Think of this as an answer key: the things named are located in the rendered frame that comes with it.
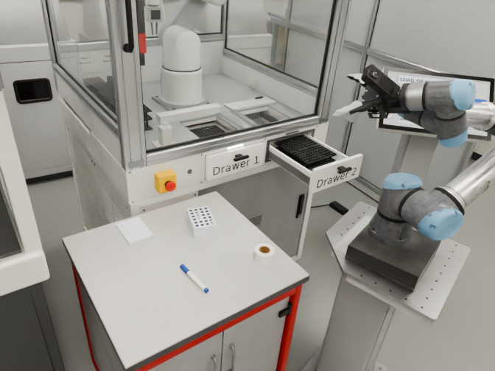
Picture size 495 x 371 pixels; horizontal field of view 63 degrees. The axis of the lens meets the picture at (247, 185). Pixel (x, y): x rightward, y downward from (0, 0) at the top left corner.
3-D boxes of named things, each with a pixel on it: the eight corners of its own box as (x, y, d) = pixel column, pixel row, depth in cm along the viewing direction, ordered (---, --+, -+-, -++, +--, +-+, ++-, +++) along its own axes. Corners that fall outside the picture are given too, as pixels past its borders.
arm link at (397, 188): (396, 198, 145) (404, 164, 138) (424, 218, 134) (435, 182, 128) (370, 205, 140) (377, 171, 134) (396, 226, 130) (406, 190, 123)
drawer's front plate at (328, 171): (358, 177, 177) (364, 154, 172) (310, 194, 162) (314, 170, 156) (355, 174, 179) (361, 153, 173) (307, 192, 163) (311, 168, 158)
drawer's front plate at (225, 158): (262, 165, 180) (265, 143, 174) (207, 181, 165) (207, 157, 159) (260, 163, 181) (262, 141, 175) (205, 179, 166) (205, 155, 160)
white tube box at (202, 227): (216, 232, 146) (216, 224, 144) (194, 236, 143) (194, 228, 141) (208, 213, 156) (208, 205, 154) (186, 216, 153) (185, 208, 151)
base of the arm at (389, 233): (415, 230, 145) (423, 207, 140) (405, 252, 134) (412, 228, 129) (374, 216, 152) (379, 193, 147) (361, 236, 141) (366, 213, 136)
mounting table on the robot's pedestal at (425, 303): (460, 271, 155) (471, 248, 149) (423, 345, 125) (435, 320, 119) (353, 222, 178) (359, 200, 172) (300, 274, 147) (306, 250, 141)
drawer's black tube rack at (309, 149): (334, 166, 180) (336, 154, 177) (305, 176, 171) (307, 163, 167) (300, 146, 195) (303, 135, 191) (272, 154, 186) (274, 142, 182)
